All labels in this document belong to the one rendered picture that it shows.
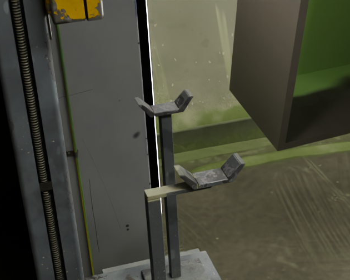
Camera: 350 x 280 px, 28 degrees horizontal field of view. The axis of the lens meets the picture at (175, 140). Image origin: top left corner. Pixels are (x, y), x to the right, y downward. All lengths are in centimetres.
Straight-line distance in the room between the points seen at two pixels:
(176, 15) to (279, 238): 110
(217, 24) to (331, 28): 73
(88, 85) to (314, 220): 143
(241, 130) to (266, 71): 94
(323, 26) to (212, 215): 79
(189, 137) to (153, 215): 216
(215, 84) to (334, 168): 61
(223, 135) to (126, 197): 157
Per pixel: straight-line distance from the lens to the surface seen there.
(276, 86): 208
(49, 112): 81
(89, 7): 74
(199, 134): 297
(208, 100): 299
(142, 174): 146
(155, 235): 83
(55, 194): 86
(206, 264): 118
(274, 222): 257
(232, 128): 301
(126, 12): 131
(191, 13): 306
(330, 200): 271
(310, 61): 252
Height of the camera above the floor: 152
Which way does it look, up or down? 28 degrees down
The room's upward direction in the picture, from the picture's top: 3 degrees counter-clockwise
